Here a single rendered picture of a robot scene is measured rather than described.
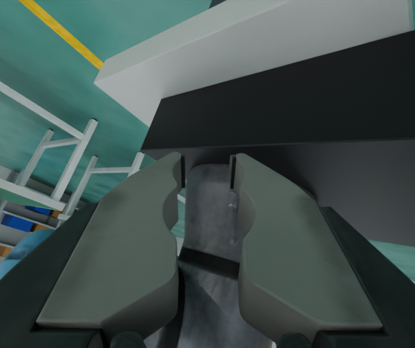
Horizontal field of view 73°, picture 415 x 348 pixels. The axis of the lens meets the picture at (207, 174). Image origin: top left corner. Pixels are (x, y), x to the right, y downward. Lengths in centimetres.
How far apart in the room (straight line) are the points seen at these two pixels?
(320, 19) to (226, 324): 25
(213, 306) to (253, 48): 22
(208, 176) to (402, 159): 16
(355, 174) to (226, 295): 15
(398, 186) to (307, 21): 14
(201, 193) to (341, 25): 18
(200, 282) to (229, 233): 5
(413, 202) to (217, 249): 17
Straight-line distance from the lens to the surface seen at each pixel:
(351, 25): 24
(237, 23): 25
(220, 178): 27
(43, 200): 218
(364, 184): 26
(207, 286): 27
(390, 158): 21
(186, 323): 25
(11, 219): 593
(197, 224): 28
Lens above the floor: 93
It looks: 21 degrees down
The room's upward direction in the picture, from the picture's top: 163 degrees counter-clockwise
